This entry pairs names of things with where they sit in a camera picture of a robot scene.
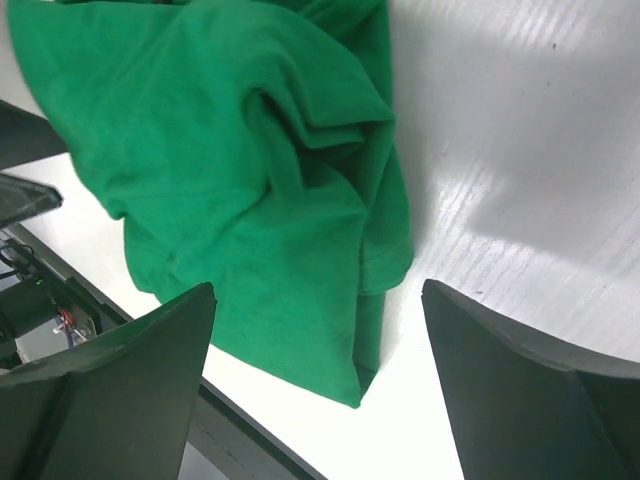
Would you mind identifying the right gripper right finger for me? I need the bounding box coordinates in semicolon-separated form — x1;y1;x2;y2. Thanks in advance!
422;280;639;479

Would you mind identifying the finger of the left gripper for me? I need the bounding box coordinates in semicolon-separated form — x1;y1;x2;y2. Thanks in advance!
0;101;68;170
1;173;63;228

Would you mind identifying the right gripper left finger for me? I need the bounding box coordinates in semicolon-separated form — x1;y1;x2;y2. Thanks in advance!
1;283;216;479

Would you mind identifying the green t shirt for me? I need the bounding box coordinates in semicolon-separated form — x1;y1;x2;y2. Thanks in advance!
7;1;413;408

